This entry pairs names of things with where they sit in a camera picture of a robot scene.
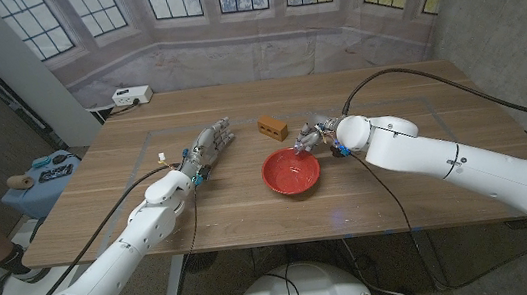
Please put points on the brown twine roll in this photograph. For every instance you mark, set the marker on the brown twine roll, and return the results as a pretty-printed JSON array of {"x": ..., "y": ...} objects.
[{"x": 20, "y": 182}]

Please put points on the white power strip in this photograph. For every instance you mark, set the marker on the white power strip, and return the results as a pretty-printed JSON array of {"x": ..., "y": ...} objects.
[{"x": 132, "y": 95}]

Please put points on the black flat remote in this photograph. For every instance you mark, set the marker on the black flat remote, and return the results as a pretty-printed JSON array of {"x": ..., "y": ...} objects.
[{"x": 56, "y": 173}]

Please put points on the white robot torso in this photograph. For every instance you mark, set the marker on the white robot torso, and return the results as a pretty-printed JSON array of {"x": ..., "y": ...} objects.
[{"x": 304, "y": 293}]

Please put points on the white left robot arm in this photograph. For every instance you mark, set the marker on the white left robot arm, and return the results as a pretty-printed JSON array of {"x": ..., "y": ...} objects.
[{"x": 120, "y": 255}]

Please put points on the black small mouse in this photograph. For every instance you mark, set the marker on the black small mouse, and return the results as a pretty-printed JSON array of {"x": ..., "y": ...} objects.
[{"x": 60, "y": 158}]

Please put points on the red speckled bowl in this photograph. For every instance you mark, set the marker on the red speckled bowl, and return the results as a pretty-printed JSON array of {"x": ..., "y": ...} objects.
[{"x": 290, "y": 172}]

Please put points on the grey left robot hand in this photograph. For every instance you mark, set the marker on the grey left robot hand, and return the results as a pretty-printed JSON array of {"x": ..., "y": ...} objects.
[{"x": 205, "y": 147}]

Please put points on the orange brick block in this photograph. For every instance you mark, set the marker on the orange brick block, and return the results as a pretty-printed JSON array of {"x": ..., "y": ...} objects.
[{"x": 272, "y": 127}]

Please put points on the teal small gadget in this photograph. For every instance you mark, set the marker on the teal small gadget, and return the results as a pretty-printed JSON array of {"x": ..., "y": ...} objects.
[{"x": 40, "y": 162}]

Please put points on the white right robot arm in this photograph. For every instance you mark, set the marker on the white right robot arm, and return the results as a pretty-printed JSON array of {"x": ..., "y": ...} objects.
[{"x": 472, "y": 167}]

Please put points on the grey table leg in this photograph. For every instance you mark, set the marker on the grey table leg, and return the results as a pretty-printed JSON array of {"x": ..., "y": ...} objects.
[
  {"x": 429, "y": 260},
  {"x": 174, "y": 284}
]

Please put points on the blue box stool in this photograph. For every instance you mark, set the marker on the blue box stool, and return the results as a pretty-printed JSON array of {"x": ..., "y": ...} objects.
[{"x": 33, "y": 198}]

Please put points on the black round floor fan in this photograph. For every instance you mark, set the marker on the black round floor fan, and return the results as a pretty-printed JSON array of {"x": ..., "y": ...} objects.
[{"x": 201, "y": 262}]

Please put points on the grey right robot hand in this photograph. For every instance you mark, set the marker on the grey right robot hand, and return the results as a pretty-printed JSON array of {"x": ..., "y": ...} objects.
[{"x": 317, "y": 133}]

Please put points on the printed window backdrop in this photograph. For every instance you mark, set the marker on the printed window backdrop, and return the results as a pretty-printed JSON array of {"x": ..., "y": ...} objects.
[{"x": 252, "y": 58}]

